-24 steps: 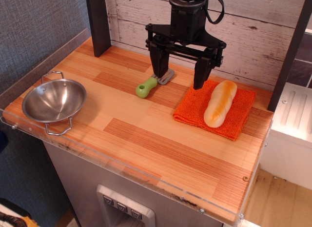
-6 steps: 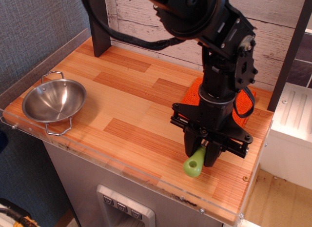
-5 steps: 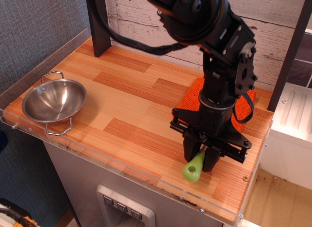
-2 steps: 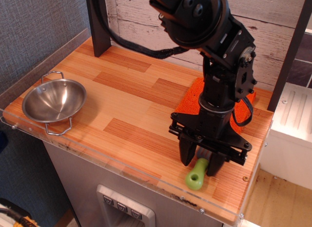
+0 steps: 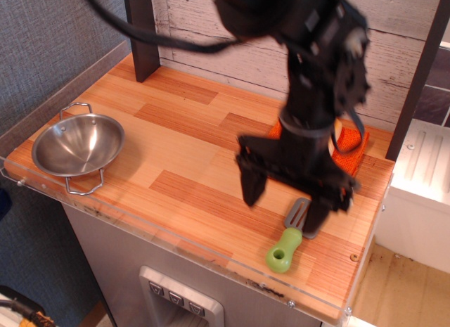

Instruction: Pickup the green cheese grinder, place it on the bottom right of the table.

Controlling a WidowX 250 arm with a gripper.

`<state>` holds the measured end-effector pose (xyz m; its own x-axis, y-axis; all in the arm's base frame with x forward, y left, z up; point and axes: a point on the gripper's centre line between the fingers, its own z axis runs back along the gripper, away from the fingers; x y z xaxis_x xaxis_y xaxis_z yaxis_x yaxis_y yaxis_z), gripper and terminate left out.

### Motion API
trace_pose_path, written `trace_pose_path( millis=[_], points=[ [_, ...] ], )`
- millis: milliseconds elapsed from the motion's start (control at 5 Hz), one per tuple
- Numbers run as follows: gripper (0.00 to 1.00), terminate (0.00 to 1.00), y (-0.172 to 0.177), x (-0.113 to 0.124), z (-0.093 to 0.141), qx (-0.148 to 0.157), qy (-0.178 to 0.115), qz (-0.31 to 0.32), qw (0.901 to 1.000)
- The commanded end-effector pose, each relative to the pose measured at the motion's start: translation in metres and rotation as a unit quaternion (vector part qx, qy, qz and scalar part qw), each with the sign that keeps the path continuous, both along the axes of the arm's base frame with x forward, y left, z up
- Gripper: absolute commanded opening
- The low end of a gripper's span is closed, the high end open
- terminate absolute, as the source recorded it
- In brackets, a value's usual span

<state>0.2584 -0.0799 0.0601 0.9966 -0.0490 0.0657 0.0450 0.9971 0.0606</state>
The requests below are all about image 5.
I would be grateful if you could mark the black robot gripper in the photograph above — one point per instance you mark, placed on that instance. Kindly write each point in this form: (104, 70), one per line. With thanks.
(301, 162)

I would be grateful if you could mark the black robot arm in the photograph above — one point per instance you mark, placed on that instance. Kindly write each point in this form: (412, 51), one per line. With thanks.
(326, 42)

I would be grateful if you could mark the orange knitted cloth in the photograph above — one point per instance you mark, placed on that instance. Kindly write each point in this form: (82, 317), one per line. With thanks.
(354, 147)

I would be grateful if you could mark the plastic toy bread loaf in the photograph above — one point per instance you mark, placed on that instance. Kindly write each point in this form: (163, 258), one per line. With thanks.
(337, 133)

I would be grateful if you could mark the white toy sink unit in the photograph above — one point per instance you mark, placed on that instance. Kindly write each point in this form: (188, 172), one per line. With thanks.
(414, 219)

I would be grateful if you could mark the silver dispenser panel with buttons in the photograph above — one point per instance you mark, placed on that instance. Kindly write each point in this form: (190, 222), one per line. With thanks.
(181, 299)

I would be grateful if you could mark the grey toy fridge cabinet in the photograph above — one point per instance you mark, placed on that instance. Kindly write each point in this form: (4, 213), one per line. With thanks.
(117, 258)

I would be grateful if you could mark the clear acrylic table edge guard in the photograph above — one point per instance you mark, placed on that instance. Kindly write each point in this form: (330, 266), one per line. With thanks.
(197, 211)

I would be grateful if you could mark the orange black object bottom left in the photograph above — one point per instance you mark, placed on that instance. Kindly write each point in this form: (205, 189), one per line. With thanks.
(31, 317)

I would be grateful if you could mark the stainless steel two-handled bowl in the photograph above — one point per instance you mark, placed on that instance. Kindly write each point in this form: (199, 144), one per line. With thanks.
(80, 143)

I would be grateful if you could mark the dark right vertical post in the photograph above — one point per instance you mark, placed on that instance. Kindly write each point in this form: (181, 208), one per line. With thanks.
(423, 69)

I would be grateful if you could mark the dark vertical post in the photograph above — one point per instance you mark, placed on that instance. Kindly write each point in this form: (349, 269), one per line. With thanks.
(146, 56)
(423, 69)

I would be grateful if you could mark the dark left vertical post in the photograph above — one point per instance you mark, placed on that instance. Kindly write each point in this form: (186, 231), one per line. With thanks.
(146, 56)

